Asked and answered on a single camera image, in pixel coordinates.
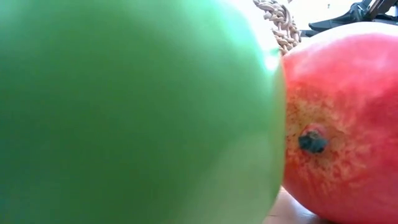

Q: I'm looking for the woven straw basket with handles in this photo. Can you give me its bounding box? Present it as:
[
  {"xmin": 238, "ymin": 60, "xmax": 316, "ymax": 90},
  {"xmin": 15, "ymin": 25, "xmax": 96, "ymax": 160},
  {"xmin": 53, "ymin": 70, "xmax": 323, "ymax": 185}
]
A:
[{"xmin": 252, "ymin": 0, "xmax": 302, "ymax": 56}]

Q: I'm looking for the green apple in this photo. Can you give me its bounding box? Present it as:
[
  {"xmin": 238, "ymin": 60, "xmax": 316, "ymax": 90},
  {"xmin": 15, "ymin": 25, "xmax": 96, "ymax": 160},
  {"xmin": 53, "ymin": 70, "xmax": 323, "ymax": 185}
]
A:
[{"xmin": 0, "ymin": 0, "xmax": 287, "ymax": 224}]

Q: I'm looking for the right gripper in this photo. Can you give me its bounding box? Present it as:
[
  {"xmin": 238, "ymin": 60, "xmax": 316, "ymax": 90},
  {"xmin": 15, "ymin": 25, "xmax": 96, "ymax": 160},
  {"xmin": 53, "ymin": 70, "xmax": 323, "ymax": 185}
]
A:
[{"xmin": 309, "ymin": 0, "xmax": 377, "ymax": 33}]

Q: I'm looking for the red orange peach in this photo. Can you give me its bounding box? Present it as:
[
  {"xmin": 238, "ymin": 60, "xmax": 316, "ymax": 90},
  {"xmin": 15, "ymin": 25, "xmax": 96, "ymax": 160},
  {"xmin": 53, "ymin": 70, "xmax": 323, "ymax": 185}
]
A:
[{"xmin": 281, "ymin": 21, "xmax": 398, "ymax": 224}]

